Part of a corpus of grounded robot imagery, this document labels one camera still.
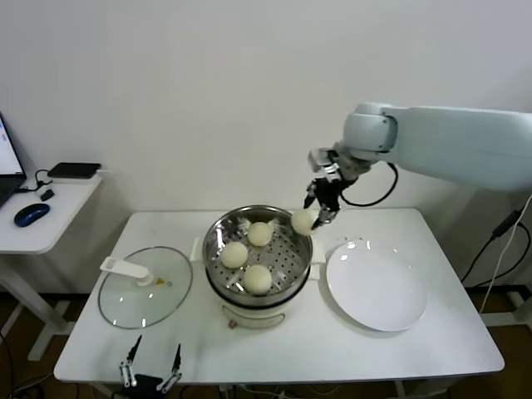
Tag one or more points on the white side desk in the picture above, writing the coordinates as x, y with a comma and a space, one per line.
45, 228

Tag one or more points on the flat black device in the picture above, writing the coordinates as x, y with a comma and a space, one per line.
75, 170

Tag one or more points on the stainless steel steamer basket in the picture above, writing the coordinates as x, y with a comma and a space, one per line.
287, 257

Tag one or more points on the white round plate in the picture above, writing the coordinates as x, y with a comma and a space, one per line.
374, 287

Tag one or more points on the small black usb adapter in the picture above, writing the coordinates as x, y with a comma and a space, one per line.
46, 195

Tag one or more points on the glass pot lid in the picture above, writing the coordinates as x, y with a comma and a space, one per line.
137, 299

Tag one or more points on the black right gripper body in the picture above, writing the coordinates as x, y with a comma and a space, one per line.
329, 194

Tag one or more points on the blue black computer mouse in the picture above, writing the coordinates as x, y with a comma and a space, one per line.
32, 214

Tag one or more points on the white steamed baozi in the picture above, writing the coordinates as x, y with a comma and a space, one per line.
234, 254
259, 234
257, 279
303, 221

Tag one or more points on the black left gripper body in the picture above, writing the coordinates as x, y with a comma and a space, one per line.
147, 383

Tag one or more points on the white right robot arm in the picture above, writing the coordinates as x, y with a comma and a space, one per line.
457, 141

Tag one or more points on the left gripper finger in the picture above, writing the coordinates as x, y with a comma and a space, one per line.
177, 363
132, 361

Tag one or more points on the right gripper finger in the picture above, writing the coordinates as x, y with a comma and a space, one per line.
326, 217
311, 195

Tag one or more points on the white electric cooking pot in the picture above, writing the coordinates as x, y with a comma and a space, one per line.
253, 313

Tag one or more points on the black laptop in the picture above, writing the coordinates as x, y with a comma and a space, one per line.
8, 166

